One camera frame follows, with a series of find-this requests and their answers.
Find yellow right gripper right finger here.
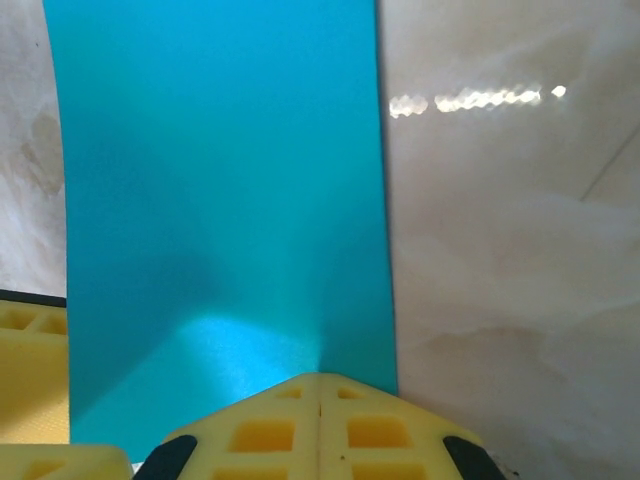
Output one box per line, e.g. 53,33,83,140
318,372,509,480

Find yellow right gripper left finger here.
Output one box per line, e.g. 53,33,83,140
130,372,321,480

